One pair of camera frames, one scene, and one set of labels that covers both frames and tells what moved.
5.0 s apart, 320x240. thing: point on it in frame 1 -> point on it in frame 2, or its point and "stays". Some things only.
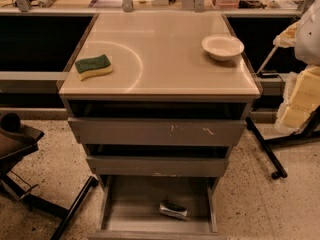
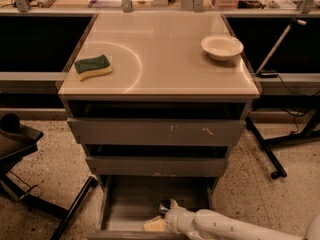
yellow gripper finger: x=287 y=38 -> x=157 y=224
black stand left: x=17 y=142 stays
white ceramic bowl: x=223 y=47 stays
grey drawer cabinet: x=156 y=100 stays
